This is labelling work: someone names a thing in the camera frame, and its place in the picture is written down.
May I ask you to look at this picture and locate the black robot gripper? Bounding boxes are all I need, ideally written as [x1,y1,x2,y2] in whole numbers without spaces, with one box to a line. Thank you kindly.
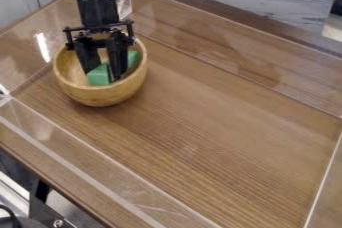
[62,19,136,80]

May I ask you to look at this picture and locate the green rectangular block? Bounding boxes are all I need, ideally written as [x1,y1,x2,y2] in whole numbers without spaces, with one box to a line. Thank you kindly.
[86,50,141,86]

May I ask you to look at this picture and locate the brown wooden bowl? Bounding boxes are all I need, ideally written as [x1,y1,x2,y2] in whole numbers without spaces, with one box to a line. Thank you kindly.
[51,39,148,107]

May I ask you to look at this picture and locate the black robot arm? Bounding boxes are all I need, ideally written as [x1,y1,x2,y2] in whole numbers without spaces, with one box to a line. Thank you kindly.
[62,0,136,83]

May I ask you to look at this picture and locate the clear acrylic triangular bracket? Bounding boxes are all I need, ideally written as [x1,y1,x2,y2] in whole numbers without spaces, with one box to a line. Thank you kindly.
[117,0,132,19]

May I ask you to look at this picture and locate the clear acrylic tray wall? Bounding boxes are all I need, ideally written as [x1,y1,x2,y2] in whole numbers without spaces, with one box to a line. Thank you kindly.
[0,0,342,228]

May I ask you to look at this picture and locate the black table leg bracket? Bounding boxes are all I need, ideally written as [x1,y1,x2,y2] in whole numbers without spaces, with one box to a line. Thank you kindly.
[27,179,76,228]

